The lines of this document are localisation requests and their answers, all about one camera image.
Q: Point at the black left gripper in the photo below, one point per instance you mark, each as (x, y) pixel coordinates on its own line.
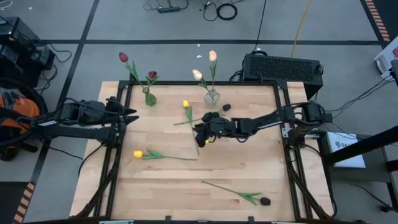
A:
(112, 115)

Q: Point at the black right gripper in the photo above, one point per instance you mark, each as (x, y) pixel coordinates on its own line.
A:
(224, 128)

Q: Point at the dark purple artificial tulip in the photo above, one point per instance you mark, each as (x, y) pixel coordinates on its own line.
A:
(226, 107)
(265, 201)

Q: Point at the yellow artificial tulip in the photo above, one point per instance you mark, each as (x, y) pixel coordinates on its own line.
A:
(186, 104)
(138, 154)

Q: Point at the red artificial tulip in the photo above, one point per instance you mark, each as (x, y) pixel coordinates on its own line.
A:
(123, 57)
(152, 74)

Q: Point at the cream white artificial tulip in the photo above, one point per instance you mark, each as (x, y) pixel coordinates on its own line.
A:
(197, 74)

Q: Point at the peach artificial tulip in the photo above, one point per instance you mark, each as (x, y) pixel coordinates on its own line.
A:
(212, 56)

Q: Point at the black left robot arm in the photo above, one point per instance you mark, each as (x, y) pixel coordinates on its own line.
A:
(77, 133)

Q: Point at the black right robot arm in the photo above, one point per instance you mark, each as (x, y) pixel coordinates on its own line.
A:
(273, 119)

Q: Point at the clear glass vase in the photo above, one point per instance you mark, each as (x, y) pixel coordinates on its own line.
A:
(212, 99)

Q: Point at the green glass vase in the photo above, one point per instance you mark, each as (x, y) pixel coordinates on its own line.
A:
(150, 100)

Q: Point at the black computer case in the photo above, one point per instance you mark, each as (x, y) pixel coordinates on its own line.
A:
(280, 68)

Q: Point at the orange and black vacuum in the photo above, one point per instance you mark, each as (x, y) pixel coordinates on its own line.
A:
(18, 113)

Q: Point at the black power strip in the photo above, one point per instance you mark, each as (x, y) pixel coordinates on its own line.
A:
(168, 10)

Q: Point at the black equipment stack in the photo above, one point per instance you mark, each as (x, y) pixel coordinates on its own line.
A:
(18, 53)

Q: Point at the white printed booklet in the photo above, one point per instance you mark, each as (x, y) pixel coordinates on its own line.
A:
(348, 152)

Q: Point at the black side cart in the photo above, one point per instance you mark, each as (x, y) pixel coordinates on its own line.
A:
(360, 145)

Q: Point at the white box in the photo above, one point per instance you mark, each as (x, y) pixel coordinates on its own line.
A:
(384, 60)

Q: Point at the black caster wheel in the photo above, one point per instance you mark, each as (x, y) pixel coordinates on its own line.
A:
(386, 208)

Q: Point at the black metal table frame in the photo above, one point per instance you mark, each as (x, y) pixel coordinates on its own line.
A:
(168, 83)

